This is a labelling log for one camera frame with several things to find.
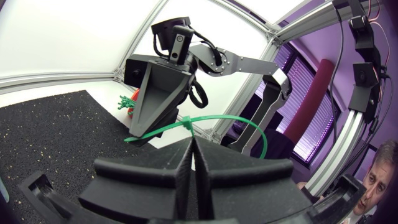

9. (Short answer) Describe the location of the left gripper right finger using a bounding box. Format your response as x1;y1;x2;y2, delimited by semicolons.
193;136;313;224

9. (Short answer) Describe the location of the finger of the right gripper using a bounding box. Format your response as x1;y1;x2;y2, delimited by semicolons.
136;106;180;147
128;60;193;138

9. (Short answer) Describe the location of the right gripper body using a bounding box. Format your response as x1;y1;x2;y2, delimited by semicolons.
124;54;200;108

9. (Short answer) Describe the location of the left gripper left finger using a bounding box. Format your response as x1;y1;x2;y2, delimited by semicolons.
78;137;194;224

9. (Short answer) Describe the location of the green cable tie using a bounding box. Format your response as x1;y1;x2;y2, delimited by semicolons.
124;114;269;160

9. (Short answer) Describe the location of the red plastic box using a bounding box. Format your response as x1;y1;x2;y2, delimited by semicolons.
127;88;141;119

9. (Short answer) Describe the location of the black speckled mat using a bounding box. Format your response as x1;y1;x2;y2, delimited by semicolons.
0;90;158;224

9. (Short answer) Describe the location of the bundle of green cable ties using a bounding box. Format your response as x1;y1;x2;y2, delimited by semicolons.
117;95;137;111

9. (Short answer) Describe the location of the black cable loop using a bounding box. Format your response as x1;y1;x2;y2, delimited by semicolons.
188;78;210;110

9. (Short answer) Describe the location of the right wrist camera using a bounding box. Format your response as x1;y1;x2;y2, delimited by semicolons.
150;16;195;66

